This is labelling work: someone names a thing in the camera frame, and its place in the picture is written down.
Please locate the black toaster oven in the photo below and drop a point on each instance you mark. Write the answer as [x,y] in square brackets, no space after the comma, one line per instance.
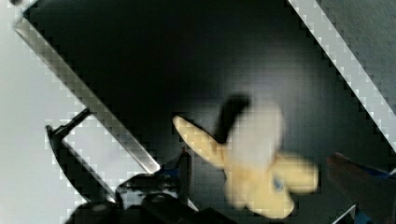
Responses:
[137,63]

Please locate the peeled plush banana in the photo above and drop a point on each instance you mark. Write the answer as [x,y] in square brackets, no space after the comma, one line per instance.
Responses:
[258,175]

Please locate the black oven door handle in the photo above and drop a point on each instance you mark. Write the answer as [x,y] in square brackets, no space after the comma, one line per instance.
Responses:
[79,173]

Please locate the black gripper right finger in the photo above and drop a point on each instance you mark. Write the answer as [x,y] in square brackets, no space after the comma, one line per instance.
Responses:
[374,195]

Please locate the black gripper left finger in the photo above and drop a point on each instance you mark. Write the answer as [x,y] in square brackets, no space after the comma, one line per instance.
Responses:
[158,198]

